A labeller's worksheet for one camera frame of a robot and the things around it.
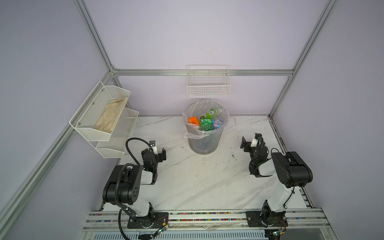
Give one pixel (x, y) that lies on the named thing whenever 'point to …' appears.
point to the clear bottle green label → (214, 113)
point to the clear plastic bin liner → (198, 108)
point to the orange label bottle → (193, 120)
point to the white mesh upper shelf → (90, 112)
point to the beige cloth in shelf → (109, 116)
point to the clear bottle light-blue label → (216, 125)
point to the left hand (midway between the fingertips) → (154, 149)
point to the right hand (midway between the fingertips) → (250, 136)
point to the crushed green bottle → (206, 124)
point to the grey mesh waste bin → (205, 145)
